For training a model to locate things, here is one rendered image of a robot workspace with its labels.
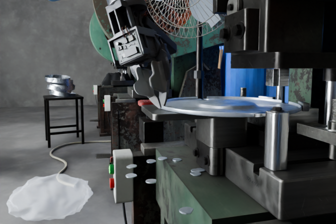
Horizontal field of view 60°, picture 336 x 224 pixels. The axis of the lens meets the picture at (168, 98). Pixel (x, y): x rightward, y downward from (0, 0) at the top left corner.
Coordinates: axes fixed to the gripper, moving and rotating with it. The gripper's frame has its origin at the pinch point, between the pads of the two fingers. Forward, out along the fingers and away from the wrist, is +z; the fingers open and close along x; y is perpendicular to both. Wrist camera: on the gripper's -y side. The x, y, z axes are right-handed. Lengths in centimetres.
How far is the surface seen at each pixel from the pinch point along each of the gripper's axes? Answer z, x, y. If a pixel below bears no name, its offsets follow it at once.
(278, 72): 0.9, 20.6, -15.2
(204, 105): 3.2, 7.0, -3.9
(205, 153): 12.7, 4.0, -4.2
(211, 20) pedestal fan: -34, -9, -81
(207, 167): 15.4, 3.9, -3.3
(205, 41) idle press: -38, -33, -136
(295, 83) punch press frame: 4.5, 20.6, -41.6
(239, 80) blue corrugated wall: -11, -52, -261
